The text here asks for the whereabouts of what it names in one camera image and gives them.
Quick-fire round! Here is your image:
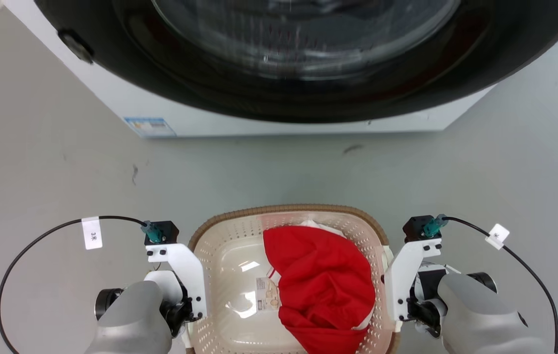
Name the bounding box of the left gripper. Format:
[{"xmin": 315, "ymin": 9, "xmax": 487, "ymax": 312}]
[{"xmin": 144, "ymin": 270, "xmax": 195, "ymax": 339}]

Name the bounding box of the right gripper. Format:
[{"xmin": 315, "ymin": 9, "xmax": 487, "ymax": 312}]
[{"xmin": 406, "ymin": 263, "xmax": 462, "ymax": 340}]

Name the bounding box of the beige perforated laundry basket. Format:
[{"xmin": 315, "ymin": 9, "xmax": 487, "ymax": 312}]
[{"xmin": 186, "ymin": 204, "xmax": 403, "ymax": 354}]

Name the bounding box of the paper label in basket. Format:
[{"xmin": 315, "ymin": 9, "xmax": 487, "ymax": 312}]
[{"xmin": 255, "ymin": 276, "xmax": 281, "ymax": 312}]

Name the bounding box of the red garment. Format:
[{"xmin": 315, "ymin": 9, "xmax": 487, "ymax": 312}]
[{"xmin": 263, "ymin": 225, "xmax": 377, "ymax": 354}]

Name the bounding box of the white garment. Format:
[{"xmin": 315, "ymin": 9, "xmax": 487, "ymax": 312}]
[{"xmin": 300, "ymin": 220, "xmax": 346, "ymax": 239}]

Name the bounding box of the blue energy label sticker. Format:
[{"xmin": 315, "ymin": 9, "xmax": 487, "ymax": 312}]
[{"xmin": 124, "ymin": 117, "xmax": 177, "ymax": 138}]

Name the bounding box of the white washing machine body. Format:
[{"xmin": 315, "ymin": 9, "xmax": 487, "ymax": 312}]
[{"xmin": 1, "ymin": 0, "xmax": 498, "ymax": 139}]

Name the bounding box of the white front-load washing machine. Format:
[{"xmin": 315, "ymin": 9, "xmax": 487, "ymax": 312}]
[{"xmin": 33, "ymin": 0, "xmax": 558, "ymax": 124}]

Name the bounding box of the black door latch knob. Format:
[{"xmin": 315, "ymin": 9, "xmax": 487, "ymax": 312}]
[{"xmin": 58, "ymin": 29, "xmax": 95, "ymax": 65}]

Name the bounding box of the white right camera bracket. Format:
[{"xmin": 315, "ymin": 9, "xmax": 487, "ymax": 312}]
[{"xmin": 385, "ymin": 238, "xmax": 443, "ymax": 333}]

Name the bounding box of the white camera bracket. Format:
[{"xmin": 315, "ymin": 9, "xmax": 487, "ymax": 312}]
[
  {"xmin": 385, "ymin": 238, "xmax": 443, "ymax": 333},
  {"xmin": 145, "ymin": 243, "xmax": 209, "ymax": 321}
]

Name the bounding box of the white left camera bracket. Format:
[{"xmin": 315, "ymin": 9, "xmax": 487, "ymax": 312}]
[{"xmin": 145, "ymin": 243, "xmax": 209, "ymax": 321}]

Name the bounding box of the small white cable tag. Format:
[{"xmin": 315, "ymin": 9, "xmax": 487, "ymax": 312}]
[{"xmin": 485, "ymin": 223, "xmax": 511, "ymax": 251}]

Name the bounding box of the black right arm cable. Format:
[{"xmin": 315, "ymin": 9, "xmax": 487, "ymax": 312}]
[{"xmin": 442, "ymin": 216, "xmax": 558, "ymax": 354}]

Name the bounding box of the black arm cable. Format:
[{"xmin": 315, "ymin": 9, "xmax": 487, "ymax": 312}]
[
  {"xmin": 0, "ymin": 215, "xmax": 150, "ymax": 354},
  {"xmin": 442, "ymin": 216, "xmax": 558, "ymax": 354}
]

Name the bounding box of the long white cable tag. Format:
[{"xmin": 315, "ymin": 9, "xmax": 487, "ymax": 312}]
[{"xmin": 81, "ymin": 217, "xmax": 104, "ymax": 251}]

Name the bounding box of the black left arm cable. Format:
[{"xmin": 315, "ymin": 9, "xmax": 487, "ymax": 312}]
[{"xmin": 0, "ymin": 215, "xmax": 150, "ymax": 354}]

